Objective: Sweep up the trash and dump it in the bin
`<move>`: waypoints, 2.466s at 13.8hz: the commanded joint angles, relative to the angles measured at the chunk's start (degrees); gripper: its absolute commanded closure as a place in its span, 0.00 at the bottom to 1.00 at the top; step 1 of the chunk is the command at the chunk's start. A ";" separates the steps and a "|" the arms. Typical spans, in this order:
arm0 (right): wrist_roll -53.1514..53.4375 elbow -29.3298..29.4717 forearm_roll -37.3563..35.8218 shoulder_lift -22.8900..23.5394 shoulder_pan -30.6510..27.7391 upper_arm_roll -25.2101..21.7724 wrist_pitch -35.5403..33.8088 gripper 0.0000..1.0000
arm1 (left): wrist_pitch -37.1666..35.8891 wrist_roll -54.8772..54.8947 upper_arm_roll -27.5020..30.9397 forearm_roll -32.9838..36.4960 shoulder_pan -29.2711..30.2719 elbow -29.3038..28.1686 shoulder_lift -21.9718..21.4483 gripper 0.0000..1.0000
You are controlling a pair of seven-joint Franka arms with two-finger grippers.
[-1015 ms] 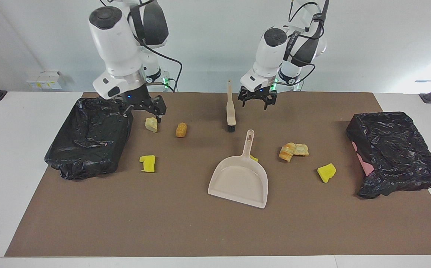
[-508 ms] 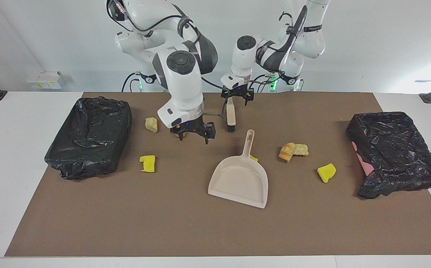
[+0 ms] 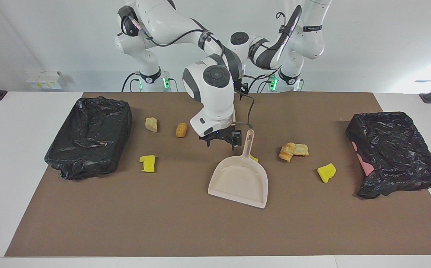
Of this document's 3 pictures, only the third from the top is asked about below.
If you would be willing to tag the grey box with green light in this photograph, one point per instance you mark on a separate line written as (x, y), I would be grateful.
(273, 82)
(166, 80)

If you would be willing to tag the large yellow green sponge piece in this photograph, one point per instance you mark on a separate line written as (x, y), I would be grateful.
(326, 173)

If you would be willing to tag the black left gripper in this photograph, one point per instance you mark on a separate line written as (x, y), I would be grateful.
(241, 90)

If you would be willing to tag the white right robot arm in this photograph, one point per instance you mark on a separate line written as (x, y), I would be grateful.
(215, 96)

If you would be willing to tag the pale angular bread chunk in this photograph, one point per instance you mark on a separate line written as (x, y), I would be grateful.
(151, 124)

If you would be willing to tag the notched yellow sponge piece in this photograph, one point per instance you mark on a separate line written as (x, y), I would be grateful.
(148, 164)

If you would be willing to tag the brown table mat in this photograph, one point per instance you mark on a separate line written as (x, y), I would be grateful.
(200, 227)

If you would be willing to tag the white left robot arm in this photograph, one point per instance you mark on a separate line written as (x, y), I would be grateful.
(306, 37)

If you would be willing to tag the brown bread roll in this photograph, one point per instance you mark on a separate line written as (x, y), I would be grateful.
(181, 130)

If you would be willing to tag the black bag lined pink bin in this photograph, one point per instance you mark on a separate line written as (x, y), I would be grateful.
(393, 152)

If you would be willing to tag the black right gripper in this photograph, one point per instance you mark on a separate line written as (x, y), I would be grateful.
(221, 136)

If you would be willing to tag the golden croissant piece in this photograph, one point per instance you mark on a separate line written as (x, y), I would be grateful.
(287, 152)

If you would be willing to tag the beige plastic dustpan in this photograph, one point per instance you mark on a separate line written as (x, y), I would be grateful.
(239, 182)

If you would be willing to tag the white box with yellow labels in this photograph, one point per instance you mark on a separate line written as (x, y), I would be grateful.
(46, 80)

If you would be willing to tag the small yellow green sponge piece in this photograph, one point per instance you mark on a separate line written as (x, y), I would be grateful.
(254, 158)

